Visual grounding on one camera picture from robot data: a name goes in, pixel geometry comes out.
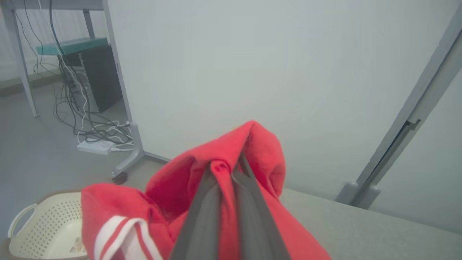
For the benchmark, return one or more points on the red white sports garment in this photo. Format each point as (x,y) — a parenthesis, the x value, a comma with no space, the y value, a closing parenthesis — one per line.
(173,187)

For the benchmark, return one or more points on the cream perforated laundry basket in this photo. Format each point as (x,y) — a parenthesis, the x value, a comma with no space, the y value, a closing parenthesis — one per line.
(47,231)

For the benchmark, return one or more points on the grey partition frame with caster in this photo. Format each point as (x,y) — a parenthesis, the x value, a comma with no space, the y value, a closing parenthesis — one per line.
(135,151)

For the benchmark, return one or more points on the white power strip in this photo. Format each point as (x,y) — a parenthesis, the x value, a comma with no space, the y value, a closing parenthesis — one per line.
(94,146)

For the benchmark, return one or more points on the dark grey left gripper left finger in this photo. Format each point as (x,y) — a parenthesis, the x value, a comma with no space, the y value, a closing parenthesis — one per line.
(202,224)

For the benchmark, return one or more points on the grey metal desk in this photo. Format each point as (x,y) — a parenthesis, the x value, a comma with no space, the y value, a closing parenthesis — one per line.
(72,4)

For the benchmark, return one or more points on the teal shelf board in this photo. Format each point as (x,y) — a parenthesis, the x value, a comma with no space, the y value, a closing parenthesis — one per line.
(75,45)

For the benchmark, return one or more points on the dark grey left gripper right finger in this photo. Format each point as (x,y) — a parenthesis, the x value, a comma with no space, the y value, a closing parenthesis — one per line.
(256,224)

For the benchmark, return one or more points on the black computer tower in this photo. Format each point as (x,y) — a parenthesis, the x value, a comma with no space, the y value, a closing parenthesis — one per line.
(104,76)

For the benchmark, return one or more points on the grey partition post twin feet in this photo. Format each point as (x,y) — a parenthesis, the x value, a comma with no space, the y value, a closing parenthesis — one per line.
(415,108)

